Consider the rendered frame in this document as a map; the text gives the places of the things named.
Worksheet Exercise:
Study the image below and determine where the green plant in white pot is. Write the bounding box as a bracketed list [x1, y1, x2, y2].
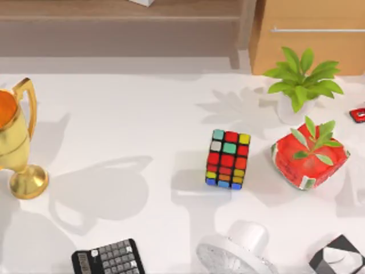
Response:
[262, 46, 344, 125]

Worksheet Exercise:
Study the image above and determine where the black calculator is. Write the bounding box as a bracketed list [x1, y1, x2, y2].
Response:
[71, 238, 146, 274]

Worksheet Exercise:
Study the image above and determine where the long metal handle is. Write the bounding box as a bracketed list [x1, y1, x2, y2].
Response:
[270, 26, 365, 34]

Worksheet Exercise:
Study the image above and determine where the multicoloured puzzle cube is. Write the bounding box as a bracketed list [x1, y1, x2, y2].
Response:
[205, 128, 252, 191]

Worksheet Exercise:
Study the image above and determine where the small red and black object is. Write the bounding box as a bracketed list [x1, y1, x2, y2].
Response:
[349, 107, 365, 124]

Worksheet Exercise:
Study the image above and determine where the wooden open shelf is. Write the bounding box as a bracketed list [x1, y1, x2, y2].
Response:
[0, 0, 257, 69]

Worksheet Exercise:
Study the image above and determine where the gold trophy cup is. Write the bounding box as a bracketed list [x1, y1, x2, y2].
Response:
[0, 77, 50, 200]

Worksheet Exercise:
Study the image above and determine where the black and white cube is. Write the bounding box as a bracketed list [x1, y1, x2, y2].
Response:
[309, 234, 365, 274]

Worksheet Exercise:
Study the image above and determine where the green plant in red pot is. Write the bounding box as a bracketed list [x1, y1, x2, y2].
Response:
[270, 115, 351, 191]

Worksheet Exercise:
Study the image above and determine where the wooden cupboard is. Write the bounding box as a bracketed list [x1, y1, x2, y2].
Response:
[248, 0, 365, 76]

